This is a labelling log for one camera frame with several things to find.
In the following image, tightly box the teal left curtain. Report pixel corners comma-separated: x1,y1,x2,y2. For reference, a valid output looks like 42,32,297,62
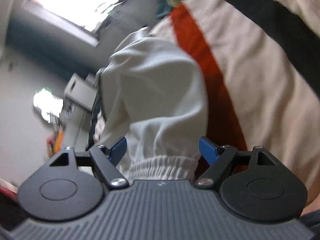
6,14,107,78

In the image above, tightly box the white backed chair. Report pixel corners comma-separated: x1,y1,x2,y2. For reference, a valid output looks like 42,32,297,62
64,73,97,112

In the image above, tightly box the dark framed window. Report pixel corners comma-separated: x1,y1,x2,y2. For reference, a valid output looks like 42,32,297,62
22,0,125,47

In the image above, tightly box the white zip-up sweatshirt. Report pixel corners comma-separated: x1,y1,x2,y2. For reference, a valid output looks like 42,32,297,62
98,28,208,181

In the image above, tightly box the wavy vanity mirror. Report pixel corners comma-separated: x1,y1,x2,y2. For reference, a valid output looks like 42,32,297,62
33,87,63,124

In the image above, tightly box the striped orange black white bedsheet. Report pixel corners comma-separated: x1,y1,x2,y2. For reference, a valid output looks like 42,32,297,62
149,0,319,202

